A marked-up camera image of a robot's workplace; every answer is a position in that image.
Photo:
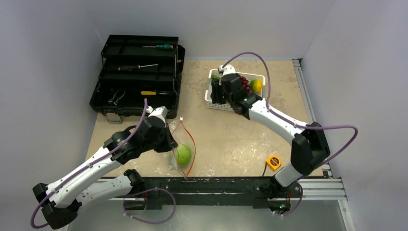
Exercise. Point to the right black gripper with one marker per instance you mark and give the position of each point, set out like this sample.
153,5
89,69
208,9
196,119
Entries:
217,92

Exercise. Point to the black open toolbox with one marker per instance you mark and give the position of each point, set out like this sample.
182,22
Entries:
128,50

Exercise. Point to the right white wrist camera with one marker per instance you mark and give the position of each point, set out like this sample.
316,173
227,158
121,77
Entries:
226,70

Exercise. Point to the black pliers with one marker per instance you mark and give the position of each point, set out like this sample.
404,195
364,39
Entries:
117,96

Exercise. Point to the green handled screwdriver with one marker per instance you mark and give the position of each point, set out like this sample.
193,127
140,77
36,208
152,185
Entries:
165,47

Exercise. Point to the yellow handled screwdriver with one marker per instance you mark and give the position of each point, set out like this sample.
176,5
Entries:
151,93

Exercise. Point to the green yellow mango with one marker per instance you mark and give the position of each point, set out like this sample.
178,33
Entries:
256,86

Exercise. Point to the red grape bunch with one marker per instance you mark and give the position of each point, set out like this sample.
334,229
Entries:
245,84

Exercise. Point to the green cabbage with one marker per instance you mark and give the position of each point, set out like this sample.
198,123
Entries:
183,154

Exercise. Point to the yellow tape measure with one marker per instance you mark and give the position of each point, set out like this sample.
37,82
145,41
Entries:
274,162

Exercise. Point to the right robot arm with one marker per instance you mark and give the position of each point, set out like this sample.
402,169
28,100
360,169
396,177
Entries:
309,146

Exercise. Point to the green leafy vegetable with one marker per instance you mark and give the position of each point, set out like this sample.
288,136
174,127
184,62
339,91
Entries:
216,77

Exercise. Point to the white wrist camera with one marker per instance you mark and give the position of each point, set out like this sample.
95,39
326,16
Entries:
226,70
159,112

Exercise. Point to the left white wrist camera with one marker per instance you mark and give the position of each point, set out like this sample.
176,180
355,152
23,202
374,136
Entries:
159,112

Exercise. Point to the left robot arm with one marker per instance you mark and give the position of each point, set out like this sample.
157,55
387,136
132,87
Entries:
60,202

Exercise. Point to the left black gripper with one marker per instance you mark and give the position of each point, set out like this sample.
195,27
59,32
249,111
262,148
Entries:
170,143

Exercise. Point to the clear orange zip bag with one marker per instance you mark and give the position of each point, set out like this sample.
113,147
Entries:
181,135

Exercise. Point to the black yellow screwdriver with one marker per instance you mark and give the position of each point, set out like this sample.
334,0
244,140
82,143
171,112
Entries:
134,67

